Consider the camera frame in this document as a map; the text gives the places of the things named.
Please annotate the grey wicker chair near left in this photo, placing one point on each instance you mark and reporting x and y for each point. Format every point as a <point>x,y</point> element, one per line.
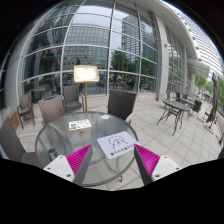
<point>13,148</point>

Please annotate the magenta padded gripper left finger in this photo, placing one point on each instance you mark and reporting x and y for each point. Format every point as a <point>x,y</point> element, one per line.
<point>72,167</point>

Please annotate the grey wicker chair back centre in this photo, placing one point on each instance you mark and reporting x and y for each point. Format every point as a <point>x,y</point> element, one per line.
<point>71,98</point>

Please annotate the wooden bench at left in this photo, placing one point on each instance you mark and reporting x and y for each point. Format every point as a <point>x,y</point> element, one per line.
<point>13,117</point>

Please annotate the brass table centre cap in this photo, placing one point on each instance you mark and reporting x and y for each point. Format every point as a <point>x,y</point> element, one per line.
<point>82,133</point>

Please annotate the gold framed menu sign stand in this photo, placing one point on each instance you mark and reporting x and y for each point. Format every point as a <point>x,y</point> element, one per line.
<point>85,74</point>

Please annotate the small white paper card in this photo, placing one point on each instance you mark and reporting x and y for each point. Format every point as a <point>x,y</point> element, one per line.
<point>105,116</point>

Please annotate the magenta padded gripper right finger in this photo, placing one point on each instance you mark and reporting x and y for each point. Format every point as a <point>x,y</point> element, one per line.
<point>153,167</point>

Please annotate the grey wicker chair far left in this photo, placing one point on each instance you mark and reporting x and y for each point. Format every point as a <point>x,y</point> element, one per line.
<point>51,108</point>

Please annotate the brown wicker chair left back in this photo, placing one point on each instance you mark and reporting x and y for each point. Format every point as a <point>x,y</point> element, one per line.
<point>25,107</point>

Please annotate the dark chair beside green table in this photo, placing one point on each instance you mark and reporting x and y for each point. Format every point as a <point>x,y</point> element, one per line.
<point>195,106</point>

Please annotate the green round metal table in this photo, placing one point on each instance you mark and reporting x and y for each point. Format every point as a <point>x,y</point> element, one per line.
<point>175,108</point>

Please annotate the white sheet with mouse outline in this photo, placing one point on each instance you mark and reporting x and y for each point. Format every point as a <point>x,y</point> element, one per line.
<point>117,144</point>

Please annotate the round glass patio table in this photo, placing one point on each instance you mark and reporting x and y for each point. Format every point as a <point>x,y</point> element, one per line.
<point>56,135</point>

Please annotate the colourful menu card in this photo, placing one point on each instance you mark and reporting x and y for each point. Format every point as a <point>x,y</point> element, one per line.
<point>80,124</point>

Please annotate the grey wicker chair far right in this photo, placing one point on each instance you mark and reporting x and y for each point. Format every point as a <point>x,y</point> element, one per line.
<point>121,104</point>

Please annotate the grey wicker chair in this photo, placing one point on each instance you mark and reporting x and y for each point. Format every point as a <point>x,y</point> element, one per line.
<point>51,108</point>
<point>121,104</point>
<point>13,148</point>
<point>71,98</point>

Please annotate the closed dark patio umbrella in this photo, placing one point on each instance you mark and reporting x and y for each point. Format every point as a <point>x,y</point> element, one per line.
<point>212,115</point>

